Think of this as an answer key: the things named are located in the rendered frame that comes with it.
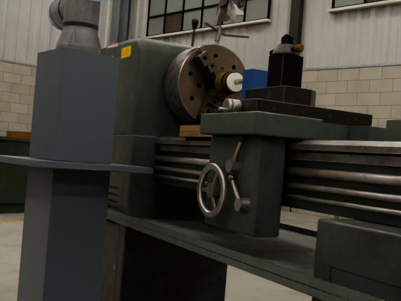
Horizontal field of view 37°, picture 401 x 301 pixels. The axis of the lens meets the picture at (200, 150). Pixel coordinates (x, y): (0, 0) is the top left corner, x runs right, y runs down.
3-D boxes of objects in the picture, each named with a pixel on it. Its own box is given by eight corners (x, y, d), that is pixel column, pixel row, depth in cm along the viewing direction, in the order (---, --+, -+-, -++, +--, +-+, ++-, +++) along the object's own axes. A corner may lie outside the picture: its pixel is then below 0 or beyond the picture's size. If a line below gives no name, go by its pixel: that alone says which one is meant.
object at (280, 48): (267, 55, 182) (267, 45, 182) (288, 58, 186) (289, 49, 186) (283, 52, 175) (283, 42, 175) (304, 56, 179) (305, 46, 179)
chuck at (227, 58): (162, 117, 233) (175, 37, 234) (230, 132, 248) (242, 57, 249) (172, 116, 225) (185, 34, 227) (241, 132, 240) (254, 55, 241)
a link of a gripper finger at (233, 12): (247, 19, 238) (242, 3, 243) (234, 17, 236) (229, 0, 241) (244, 24, 240) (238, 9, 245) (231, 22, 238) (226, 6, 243)
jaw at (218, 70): (202, 82, 234) (187, 55, 230) (211, 75, 236) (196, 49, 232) (216, 80, 224) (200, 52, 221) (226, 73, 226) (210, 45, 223)
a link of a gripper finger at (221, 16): (227, 30, 254) (234, 11, 249) (215, 28, 251) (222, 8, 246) (225, 27, 256) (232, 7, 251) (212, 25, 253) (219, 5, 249)
